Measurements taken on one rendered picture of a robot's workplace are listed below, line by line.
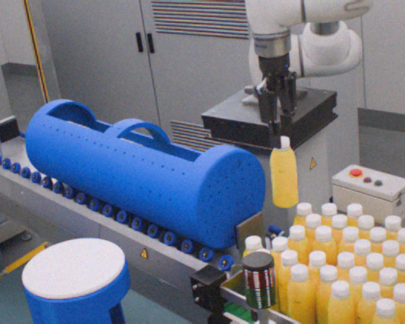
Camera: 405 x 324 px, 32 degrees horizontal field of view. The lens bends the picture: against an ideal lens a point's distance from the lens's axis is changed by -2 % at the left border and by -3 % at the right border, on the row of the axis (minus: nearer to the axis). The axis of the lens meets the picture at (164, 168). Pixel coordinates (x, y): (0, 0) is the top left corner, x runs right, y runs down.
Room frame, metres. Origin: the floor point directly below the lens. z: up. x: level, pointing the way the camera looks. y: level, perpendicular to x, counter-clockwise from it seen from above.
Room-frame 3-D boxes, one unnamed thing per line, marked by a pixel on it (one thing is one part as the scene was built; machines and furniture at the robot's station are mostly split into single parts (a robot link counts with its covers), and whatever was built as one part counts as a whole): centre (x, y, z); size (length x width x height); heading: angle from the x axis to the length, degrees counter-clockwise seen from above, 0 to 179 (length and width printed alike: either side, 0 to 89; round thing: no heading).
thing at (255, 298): (1.16, -0.15, 1.18); 0.06 x 0.06 x 0.05
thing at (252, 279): (1.16, -0.15, 1.23); 0.06 x 0.06 x 0.04
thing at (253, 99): (2.44, -0.43, 1.13); 0.22 x 0.18 x 0.06; 45
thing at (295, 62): (2.42, -0.45, 1.26); 0.18 x 0.16 x 0.22; 78
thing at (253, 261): (1.16, -0.15, 1.18); 0.06 x 0.06 x 0.16
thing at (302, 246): (1.54, -0.31, 0.98); 0.07 x 0.07 x 0.16
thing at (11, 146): (2.74, 0.61, 1.00); 0.10 x 0.04 x 0.15; 128
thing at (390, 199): (1.70, -0.56, 1.05); 0.20 x 0.10 x 0.10; 38
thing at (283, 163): (1.61, -0.30, 1.20); 0.07 x 0.07 x 0.16
